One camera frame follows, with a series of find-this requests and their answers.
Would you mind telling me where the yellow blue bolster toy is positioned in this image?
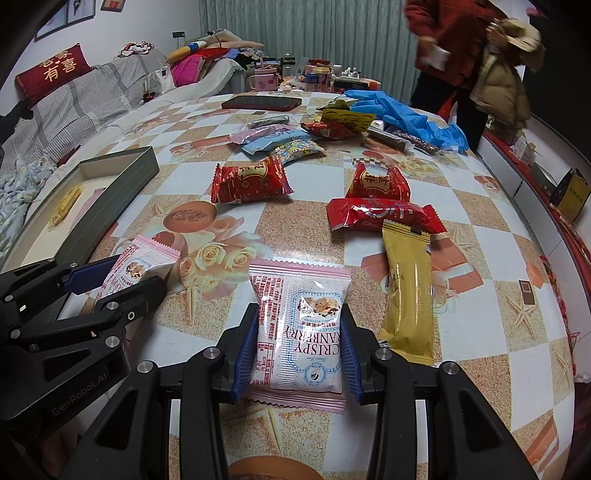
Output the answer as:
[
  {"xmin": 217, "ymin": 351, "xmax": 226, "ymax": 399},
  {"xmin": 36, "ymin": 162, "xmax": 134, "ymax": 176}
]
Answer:
[{"xmin": 166, "ymin": 41, "xmax": 208, "ymax": 64}]

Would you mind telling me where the pink white snack packet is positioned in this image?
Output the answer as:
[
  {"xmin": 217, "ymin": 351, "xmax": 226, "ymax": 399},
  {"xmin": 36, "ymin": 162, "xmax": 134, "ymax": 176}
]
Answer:
[
  {"xmin": 95, "ymin": 234, "xmax": 181, "ymax": 301},
  {"xmin": 248, "ymin": 258, "xmax": 352, "ymax": 414}
]

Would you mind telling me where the small yellow snack packet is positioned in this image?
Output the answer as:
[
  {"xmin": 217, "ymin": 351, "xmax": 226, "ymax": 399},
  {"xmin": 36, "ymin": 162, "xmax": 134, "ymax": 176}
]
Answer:
[{"xmin": 48, "ymin": 185, "xmax": 83, "ymax": 228}]

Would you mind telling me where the floral print snack packet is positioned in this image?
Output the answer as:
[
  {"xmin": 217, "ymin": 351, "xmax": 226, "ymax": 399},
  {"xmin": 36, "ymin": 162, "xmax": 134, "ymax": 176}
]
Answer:
[{"xmin": 270, "ymin": 138, "xmax": 326, "ymax": 166}]

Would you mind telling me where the red square snack packet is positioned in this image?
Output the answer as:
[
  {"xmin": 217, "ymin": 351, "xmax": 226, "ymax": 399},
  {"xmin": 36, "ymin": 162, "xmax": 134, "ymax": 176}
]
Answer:
[
  {"xmin": 346, "ymin": 161, "xmax": 411, "ymax": 204},
  {"xmin": 210, "ymin": 154, "xmax": 295, "ymax": 204}
]

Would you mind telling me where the brown chocolate bar packet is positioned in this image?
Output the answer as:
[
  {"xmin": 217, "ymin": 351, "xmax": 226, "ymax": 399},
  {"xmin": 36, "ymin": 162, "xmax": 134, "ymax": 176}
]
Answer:
[{"xmin": 392, "ymin": 129, "xmax": 451, "ymax": 155}]

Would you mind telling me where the black white picture frame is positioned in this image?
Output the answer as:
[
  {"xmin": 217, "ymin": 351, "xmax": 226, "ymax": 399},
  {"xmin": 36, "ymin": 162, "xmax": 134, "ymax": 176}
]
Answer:
[
  {"xmin": 67, "ymin": 0, "xmax": 96, "ymax": 24},
  {"xmin": 34, "ymin": 0, "xmax": 68, "ymax": 41}
]

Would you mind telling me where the black television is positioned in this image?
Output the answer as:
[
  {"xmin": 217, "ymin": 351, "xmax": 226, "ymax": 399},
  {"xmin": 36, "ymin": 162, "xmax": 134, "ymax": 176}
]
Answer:
[{"xmin": 524, "ymin": 14, "xmax": 591, "ymax": 153}]

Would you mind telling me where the light blue snack packet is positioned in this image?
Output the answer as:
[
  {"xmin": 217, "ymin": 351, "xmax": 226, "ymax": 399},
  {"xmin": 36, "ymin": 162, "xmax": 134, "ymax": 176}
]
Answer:
[{"xmin": 242, "ymin": 129, "xmax": 310, "ymax": 155}]

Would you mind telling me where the black garment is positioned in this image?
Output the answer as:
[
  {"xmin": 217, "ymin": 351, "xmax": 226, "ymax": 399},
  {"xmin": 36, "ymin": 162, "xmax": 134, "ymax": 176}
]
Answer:
[{"xmin": 0, "ymin": 99, "xmax": 35, "ymax": 144}]

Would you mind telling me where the white paper bag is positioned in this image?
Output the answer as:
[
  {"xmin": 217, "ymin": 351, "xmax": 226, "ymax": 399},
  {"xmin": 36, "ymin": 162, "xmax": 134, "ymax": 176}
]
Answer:
[{"xmin": 145, "ymin": 67, "xmax": 176, "ymax": 93}]

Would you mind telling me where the red crinkled snack bag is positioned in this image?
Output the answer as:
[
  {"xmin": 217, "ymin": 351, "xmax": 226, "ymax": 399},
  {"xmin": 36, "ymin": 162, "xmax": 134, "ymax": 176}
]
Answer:
[{"xmin": 300, "ymin": 115, "xmax": 365, "ymax": 140}]

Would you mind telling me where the blue label tin can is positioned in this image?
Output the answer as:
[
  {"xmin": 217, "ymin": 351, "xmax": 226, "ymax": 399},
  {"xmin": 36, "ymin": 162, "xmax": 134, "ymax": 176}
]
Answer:
[{"xmin": 305, "ymin": 65, "xmax": 333, "ymax": 92}]

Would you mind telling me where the grey striped sofa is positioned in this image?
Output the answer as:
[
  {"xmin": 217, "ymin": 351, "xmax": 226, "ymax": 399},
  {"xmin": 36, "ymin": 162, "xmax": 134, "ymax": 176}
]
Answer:
[{"xmin": 0, "ymin": 48, "xmax": 245, "ymax": 259}]

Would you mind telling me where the black gold gift bag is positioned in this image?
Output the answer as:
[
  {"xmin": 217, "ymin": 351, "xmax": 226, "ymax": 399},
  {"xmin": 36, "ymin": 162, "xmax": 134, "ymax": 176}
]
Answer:
[{"xmin": 551, "ymin": 168, "xmax": 589, "ymax": 217}]

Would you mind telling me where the pile of clothes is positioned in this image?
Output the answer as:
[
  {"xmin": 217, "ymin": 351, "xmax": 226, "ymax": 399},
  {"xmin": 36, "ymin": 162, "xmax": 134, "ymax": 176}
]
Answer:
[{"xmin": 203, "ymin": 30, "xmax": 266, "ymax": 65}]

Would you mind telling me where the long gold snack packet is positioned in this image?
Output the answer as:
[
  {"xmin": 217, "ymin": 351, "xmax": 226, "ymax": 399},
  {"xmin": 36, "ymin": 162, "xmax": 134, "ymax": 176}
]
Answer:
[{"xmin": 379, "ymin": 219, "xmax": 435, "ymax": 367}]

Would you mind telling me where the yellow snack bag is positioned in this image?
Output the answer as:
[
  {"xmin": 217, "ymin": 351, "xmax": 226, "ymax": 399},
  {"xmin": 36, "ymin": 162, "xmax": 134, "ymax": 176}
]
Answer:
[{"xmin": 318, "ymin": 107, "xmax": 377, "ymax": 130}]

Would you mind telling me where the red embroidered pillow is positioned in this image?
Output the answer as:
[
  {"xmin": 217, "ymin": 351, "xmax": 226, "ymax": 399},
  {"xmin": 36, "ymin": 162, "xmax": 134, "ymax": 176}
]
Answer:
[{"xmin": 16, "ymin": 44, "xmax": 93, "ymax": 107}]

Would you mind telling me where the black smartphone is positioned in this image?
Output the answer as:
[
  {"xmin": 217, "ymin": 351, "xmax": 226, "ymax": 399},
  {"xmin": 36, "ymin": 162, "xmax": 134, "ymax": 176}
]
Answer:
[{"xmin": 222, "ymin": 95, "xmax": 303, "ymax": 112}]

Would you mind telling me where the green snack bag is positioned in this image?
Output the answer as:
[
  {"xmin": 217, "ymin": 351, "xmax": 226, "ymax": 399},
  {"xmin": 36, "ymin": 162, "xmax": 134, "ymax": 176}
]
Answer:
[{"xmin": 316, "ymin": 95, "xmax": 352, "ymax": 114}]

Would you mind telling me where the dark roll snack packet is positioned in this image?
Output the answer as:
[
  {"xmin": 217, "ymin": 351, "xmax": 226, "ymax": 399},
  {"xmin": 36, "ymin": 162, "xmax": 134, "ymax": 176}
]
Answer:
[{"xmin": 367, "ymin": 124, "xmax": 411, "ymax": 151}]

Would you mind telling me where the long red snack packet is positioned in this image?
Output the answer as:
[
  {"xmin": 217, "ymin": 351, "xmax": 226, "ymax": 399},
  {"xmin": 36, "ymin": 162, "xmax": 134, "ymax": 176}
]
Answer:
[{"xmin": 325, "ymin": 198, "xmax": 448, "ymax": 234}]

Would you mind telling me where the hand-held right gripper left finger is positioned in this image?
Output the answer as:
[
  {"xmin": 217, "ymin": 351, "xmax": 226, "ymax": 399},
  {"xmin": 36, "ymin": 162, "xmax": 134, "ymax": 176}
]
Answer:
[{"xmin": 60, "ymin": 302, "xmax": 262, "ymax": 480}]

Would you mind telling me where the red-topped white cabinet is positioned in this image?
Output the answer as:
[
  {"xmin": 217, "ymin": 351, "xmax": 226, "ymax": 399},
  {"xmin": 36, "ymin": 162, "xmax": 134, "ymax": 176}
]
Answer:
[{"xmin": 480, "ymin": 129, "xmax": 591, "ymax": 384}]

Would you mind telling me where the green shallow cardboard box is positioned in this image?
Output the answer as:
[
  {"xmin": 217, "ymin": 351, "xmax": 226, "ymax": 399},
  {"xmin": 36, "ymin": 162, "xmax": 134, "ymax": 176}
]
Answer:
[{"xmin": 0, "ymin": 147, "xmax": 160, "ymax": 273}]

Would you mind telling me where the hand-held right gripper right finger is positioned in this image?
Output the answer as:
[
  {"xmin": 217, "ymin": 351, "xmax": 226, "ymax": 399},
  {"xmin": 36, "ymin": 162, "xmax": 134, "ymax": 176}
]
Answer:
[{"xmin": 339, "ymin": 305, "xmax": 539, "ymax": 480}]

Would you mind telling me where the bright pink garment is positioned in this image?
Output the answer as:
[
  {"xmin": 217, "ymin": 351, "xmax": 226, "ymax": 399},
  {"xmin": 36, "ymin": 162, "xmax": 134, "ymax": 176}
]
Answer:
[{"xmin": 171, "ymin": 54, "xmax": 206, "ymax": 88}]

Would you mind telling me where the pink mug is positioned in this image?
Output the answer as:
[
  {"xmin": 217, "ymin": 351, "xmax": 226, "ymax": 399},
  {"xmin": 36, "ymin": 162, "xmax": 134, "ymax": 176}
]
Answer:
[{"xmin": 249, "ymin": 65, "xmax": 280, "ymax": 93}]

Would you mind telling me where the white red patterned cloth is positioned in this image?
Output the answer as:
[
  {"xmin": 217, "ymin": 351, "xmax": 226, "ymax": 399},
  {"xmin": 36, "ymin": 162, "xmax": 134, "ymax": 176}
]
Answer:
[{"xmin": 115, "ymin": 41, "xmax": 155, "ymax": 58}]

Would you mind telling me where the plain pink snack packet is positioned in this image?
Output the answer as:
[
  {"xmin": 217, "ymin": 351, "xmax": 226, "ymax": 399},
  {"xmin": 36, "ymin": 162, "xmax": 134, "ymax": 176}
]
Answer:
[{"xmin": 229, "ymin": 124, "xmax": 278, "ymax": 146}]

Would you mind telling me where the small white house box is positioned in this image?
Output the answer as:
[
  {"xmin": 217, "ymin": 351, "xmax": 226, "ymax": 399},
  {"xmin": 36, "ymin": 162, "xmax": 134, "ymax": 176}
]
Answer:
[{"xmin": 512, "ymin": 134, "xmax": 537, "ymax": 163}]

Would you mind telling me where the grey-green curtain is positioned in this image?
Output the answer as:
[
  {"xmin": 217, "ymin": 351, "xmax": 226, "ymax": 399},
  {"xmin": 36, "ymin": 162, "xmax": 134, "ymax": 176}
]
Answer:
[{"xmin": 198, "ymin": 0, "xmax": 416, "ymax": 88}]

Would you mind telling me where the beige puffer jacket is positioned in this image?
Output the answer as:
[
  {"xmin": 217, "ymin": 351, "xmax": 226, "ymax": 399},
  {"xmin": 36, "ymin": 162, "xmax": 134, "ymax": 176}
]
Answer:
[{"xmin": 470, "ymin": 18, "xmax": 546, "ymax": 131}]

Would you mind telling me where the blue floral blanket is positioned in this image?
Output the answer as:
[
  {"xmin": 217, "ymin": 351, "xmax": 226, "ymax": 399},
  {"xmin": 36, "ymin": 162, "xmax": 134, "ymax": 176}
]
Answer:
[{"xmin": 0, "ymin": 152, "xmax": 58, "ymax": 250}]

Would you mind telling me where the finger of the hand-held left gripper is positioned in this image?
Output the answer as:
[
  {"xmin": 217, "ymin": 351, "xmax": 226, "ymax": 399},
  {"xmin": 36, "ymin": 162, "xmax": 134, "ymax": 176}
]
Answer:
[
  {"xmin": 95, "ymin": 276, "xmax": 167, "ymax": 333},
  {"xmin": 0, "ymin": 256, "xmax": 125, "ymax": 301}
]

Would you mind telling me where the dark grey snack packet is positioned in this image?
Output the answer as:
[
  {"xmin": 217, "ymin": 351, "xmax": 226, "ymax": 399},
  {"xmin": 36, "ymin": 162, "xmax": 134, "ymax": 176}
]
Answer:
[{"xmin": 247, "ymin": 115, "xmax": 291, "ymax": 130}]

